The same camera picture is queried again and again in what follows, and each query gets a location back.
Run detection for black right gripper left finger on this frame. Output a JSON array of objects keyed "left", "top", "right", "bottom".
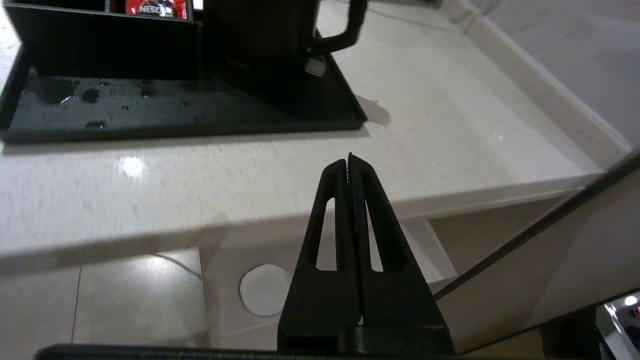
[{"left": 277, "top": 159, "right": 362, "bottom": 351}]

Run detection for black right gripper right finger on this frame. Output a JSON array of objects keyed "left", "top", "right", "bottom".
[{"left": 348, "top": 154, "right": 451, "bottom": 328}]

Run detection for black electric kettle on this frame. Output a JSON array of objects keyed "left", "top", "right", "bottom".
[{"left": 202, "top": 0, "right": 369, "bottom": 114}]

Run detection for dark robot base chassis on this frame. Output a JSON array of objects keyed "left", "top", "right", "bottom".
[{"left": 540, "top": 290, "right": 640, "bottom": 360}]

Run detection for white round floor disc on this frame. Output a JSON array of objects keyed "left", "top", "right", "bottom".
[{"left": 238, "top": 263, "right": 294, "bottom": 318}]

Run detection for thin black slanted bar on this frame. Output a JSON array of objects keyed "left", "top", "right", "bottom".
[{"left": 432, "top": 149, "right": 640, "bottom": 302}]

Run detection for black rectangular serving tray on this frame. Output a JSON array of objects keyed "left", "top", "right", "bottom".
[{"left": 0, "top": 30, "right": 368, "bottom": 144}]

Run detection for red coffee sachet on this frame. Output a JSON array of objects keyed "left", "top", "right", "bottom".
[{"left": 125, "top": 0, "right": 189, "bottom": 21}]

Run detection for black sachet holder box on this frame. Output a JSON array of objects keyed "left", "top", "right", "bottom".
[{"left": 2, "top": 0, "right": 207, "bottom": 82}]

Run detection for thin grey floor cable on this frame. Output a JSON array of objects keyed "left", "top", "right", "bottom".
[{"left": 149, "top": 251, "right": 204, "bottom": 279}]

